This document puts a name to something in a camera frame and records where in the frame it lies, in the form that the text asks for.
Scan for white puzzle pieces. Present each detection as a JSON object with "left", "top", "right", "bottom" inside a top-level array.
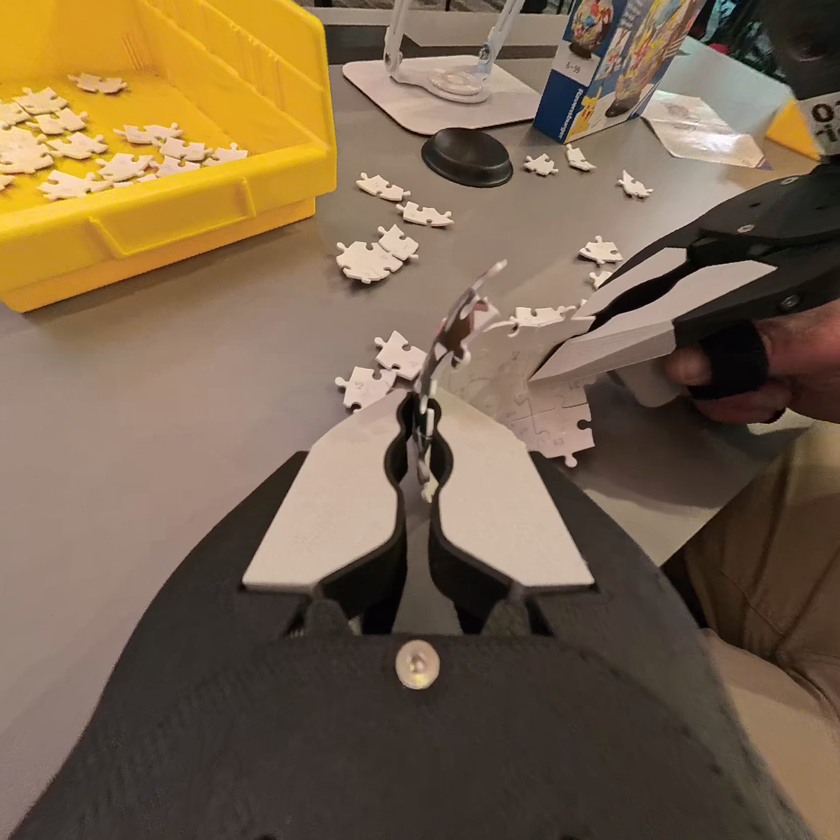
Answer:
[{"left": 335, "top": 144, "right": 655, "bottom": 413}]

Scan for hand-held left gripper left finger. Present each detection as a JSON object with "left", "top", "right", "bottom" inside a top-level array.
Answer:
[{"left": 243, "top": 389, "right": 419, "bottom": 636}]

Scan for printed puzzle box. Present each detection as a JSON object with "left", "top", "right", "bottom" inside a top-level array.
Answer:
[{"left": 533, "top": 0, "right": 707, "bottom": 144}]

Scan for person's right hand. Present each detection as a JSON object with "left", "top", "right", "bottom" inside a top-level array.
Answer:
[{"left": 663, "top": 307, "right": 840, "bottom": 425}]

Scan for black round stand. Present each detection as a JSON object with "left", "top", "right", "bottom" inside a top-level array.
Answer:
[{"left": 421, "top": 128, "right": 514, "bottom": 189}]

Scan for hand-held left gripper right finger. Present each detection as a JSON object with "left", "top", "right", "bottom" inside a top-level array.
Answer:
[{"left": 427, "top": 387, "right": 595, "bottom": 636}]

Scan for pile of puzzle pieces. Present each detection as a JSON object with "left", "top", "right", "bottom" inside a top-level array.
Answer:
[{"left": 0, "top": 71, "right": 250, "bottom": 201}]

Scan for yellow plastic bin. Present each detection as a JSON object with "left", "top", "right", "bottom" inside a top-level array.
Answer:
[{"left": 0, "top": 0, "right": 337, "bottom": 315}]

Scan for white lamp base plate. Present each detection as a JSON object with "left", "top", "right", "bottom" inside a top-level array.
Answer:
[{"left": 343, "top": 0, "right": 542, "bottom": 137}]

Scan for paper instruction leaflet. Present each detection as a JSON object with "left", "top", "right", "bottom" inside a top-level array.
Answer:
[{"left": 640, "top": 92, "right": 769, "bottom": 170}]

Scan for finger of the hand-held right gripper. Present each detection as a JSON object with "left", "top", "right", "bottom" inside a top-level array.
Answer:
[
  {"left": 571, "top": 247, "right": 691, "bottom": 321},
  {"left": 528, "top": 260, "right": 780, "bottom": 388}
]

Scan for assembled white puzzle section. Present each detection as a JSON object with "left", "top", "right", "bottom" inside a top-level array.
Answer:
[{"left": 410, "top": 259, "right": 597, "bottom": 504}]

